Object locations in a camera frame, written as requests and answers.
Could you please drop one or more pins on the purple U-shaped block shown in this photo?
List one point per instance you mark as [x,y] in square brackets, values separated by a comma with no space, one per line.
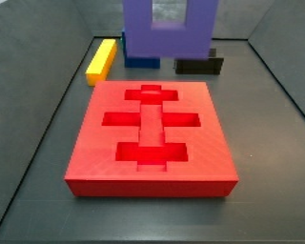
[183,40]

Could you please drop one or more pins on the red board with cutouts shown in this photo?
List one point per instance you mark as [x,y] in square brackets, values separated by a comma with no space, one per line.
[151,142]

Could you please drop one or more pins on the black angle fixture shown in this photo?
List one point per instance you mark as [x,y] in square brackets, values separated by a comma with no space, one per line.
[193,66]

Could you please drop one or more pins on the blue U-shaped block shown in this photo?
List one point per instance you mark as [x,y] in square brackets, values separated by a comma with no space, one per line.
[135,62]

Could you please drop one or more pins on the yellow long block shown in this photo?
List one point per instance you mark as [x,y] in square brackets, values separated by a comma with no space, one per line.
[102,62]

